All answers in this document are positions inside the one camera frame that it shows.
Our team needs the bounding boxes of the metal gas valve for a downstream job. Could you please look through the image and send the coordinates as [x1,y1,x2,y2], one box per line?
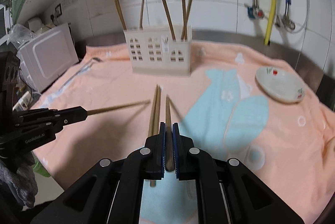
[247,6,264,20]

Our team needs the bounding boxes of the wall power socket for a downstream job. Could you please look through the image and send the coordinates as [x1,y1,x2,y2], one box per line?
[54,4,62,18]

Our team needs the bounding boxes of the white strawberry saucer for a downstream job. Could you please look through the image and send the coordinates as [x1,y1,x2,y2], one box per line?
[255,66,305,104]

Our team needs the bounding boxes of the beige plastic utensil holder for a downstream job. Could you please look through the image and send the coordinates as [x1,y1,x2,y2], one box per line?
[124,25,192,76]

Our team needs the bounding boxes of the peach printed towel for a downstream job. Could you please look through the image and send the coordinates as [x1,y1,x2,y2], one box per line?
[34,42,334,223]

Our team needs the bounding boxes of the metal slotted spoon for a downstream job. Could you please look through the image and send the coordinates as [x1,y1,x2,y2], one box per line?
[58,57,102,92]

